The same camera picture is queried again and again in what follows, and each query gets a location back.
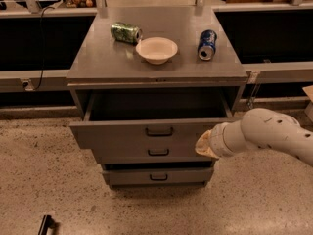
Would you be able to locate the black object on floor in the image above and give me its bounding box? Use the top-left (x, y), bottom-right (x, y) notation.
top-left (38, 215), bottom-right (55, 235)

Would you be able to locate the black power cable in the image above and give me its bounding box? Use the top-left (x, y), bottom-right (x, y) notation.
top-left (32, 5), bottom-right (57, 92)

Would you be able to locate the blue soda can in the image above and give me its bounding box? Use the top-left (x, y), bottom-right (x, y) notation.
top-left (198, 29), bottom-right (217, 61)

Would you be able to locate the grey top drawer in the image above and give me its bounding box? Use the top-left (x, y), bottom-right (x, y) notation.
top-left (68, 92), bottom-right (241, 150)

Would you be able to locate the grey drawer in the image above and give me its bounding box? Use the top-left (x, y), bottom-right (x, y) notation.
top-left (103, 167), bottom-right (213, 187)
top-left (68, 92), bottom-right (241, 150)
top-left (93, 147), bottom-right (215, 165)

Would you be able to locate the grey metal drawer cabinet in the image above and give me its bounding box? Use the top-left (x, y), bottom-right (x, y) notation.
top-left (66, 5), bottom-right (249, 190)

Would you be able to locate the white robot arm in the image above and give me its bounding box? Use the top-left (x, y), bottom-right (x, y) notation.
top-left (195, 108), bottom-right (313, 166)

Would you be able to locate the grey middle drawer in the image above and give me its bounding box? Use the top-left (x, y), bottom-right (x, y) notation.
top-left (93, 147), bottom-right (215, 165)

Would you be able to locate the grey bottom drawer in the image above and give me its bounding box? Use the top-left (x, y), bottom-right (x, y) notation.
top-left (103, 167), bottom-right (213, 187)

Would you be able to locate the green soda can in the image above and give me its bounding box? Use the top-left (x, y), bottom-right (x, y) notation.
top-left (111, 22), bottom-right (142, 44)

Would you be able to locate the white ceramic bowl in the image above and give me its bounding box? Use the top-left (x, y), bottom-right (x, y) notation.
top-left (136, 37), bottom-right (178, 65)

